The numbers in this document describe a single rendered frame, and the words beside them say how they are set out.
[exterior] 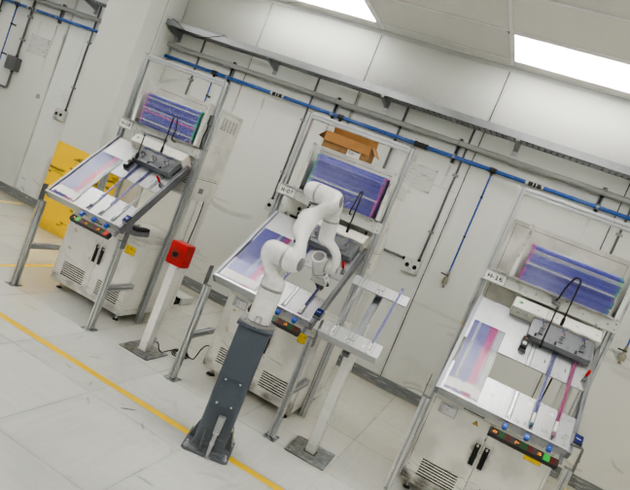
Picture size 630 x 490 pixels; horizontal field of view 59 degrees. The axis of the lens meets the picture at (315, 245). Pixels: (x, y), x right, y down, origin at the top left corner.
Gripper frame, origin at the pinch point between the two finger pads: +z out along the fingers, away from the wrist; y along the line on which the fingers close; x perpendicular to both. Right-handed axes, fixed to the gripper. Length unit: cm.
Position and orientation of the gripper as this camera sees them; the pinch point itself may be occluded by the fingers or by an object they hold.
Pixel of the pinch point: (319, 286)
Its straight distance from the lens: 336.3
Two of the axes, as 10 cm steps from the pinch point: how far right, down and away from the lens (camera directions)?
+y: -9.0, -3.4, 2.8
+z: 0.2, 6.0, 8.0
